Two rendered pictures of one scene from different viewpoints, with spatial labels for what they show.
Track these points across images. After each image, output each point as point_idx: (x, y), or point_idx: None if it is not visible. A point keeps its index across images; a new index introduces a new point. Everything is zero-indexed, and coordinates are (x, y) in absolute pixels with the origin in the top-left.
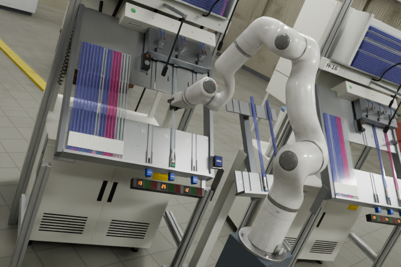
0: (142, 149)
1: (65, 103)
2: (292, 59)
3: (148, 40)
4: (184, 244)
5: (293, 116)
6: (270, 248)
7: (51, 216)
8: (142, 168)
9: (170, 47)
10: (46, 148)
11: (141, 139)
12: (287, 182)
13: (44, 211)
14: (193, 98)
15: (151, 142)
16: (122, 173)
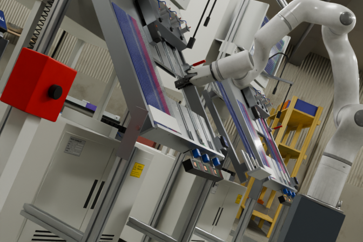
0: (184, 128)
1: (134, 73)
2: (341, 35)
3: (152, 8)
4: (186, 241)
5: (348, 83)
6: (336, 202)
7: (40, 234)
8: (187, 149)
9: (164, 19)
10: (62, 136)
11: (179, 118)
12: (356, 138)
13: (37, 227)
14: (232, 72)
15: (185, 121)
16: (111, 168)
